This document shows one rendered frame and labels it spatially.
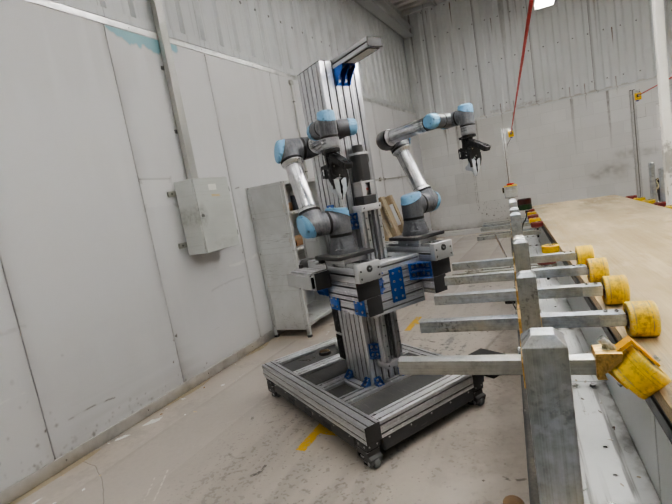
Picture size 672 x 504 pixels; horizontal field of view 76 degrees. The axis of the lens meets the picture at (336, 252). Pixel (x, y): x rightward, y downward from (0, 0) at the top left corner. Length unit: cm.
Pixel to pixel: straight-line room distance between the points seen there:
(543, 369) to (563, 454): 8
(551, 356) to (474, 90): 971
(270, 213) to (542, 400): 395
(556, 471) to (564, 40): 973
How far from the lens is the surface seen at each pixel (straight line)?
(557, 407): 42
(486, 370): 92
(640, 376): 91
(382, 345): 246
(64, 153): 331
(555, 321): 115
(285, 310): 440
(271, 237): 429
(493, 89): 1002
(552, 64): 996
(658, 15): 366
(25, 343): 307
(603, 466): 125
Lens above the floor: 132
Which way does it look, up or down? 7 degrees down
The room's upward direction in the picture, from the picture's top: 10 degrees counter-clockwise
